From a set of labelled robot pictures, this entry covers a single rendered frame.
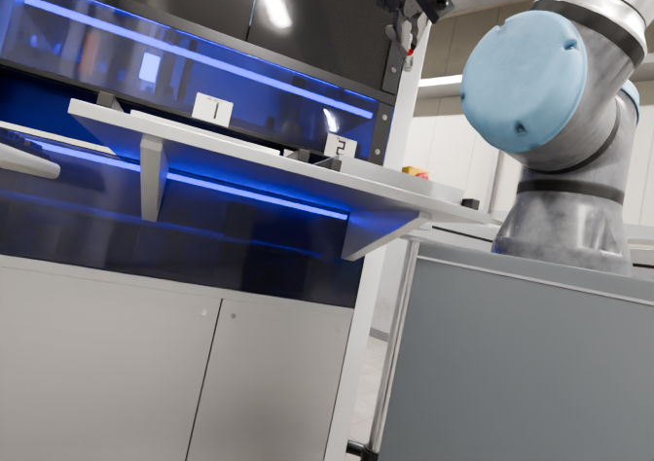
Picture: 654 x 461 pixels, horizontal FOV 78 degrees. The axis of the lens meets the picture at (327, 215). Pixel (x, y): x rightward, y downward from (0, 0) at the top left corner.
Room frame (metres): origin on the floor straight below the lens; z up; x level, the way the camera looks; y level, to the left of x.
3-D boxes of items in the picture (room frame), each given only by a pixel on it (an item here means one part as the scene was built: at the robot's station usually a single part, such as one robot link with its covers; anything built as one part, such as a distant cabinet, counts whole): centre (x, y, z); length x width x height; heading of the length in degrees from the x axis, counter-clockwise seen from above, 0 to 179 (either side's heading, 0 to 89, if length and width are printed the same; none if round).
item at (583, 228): (0.50, -0.29, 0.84); 0.15 x 0.15 x 0.10
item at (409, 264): (1.36, -0.31, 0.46); 0.09 x 0.09 x 0.77; 19
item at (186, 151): (0.86, 0.11, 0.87); 0.70 x 0.48 x 0.02; 109
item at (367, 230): (0.93, -0.13, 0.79); 0.34 x 0.03 x 0.13; 19
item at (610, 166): (0.49, -0.28, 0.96); 0.13 x 0.12 x 0.14; 132
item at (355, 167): (0.88, -0.07, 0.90); 0.34 x 0.26 x 0.04; 19
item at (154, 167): (0.77, 0.34, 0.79); 0.34 x 0.03 x 0.13; 19
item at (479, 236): (1.41, -0.45, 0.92); 0.69 x 0.15 x 0.16; 109
